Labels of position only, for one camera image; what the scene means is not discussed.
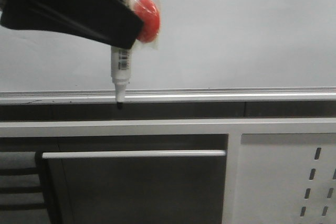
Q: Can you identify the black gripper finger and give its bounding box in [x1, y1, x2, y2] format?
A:
[1, 0, 144, 49]

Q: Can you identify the white whiteboard marker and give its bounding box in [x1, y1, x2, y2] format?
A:
[111, 0, 131, 110]

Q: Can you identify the white whiteboard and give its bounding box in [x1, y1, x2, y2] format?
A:
[1, 0, 335, 104]

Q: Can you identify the dark grey panel board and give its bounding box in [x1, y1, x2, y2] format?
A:
[41, 150, 227, 224]

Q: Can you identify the black slatted chair back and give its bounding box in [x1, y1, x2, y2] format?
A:
[1, 152, 47, 211]

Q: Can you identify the white perforated panel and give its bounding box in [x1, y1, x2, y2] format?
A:
[233, 133, 335, 223]

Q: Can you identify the white metal frame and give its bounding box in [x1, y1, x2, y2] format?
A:
[1, 118, 335, 223]

